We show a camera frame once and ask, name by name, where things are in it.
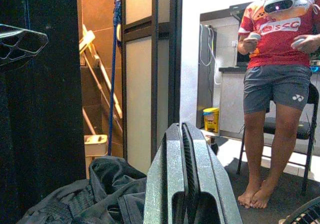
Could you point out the blue mop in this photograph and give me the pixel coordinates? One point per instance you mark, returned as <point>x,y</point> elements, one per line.
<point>114,84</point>

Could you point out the dark elastic waist garment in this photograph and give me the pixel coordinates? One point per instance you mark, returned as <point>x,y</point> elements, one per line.
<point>75,204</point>

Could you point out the grey refrigerator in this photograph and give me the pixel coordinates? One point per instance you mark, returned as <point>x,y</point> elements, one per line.
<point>206,84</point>

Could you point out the black folding chair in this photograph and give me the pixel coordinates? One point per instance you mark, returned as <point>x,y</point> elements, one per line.
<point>302,131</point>

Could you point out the yellow lidded bucket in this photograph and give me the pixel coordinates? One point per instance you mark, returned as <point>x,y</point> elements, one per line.
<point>211,121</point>

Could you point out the white wall socket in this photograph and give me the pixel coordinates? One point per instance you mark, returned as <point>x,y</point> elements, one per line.
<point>234,43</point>

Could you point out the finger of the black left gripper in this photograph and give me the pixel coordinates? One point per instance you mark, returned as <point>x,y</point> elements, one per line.
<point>12,30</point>

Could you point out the tall black panel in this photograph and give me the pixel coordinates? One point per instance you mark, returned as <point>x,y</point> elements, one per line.
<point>50,96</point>

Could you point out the pale counter black top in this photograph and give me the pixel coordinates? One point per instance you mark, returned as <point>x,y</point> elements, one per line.
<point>232,96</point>

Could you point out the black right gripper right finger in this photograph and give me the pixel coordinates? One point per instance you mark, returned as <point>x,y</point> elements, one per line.
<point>212,179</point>

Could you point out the white mop bucket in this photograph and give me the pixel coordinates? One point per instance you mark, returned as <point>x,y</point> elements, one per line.
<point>96,146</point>

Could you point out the black pedestal fan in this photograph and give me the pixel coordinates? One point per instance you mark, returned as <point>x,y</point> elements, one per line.
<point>307,214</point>

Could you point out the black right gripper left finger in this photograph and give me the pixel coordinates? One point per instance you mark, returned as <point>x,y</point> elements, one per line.
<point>162,174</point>

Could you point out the black garment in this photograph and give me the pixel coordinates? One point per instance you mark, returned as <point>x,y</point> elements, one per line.
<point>110,169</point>

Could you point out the white VR headset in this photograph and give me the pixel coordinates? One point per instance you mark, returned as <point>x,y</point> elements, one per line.
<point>277,5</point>

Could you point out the person in red shirt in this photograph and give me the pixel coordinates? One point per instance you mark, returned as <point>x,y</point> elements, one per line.
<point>277,47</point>

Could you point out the white folding drying rack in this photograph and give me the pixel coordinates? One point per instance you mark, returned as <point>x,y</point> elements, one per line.
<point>87,42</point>

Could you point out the dark grey floor mat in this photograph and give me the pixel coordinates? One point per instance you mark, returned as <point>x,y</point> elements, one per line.
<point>275,214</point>

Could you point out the white VR controller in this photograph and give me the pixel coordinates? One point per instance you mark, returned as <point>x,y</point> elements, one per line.
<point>255,36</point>
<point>297,43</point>

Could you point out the black framed frosted door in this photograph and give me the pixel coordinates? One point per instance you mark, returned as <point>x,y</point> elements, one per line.
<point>140,84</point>

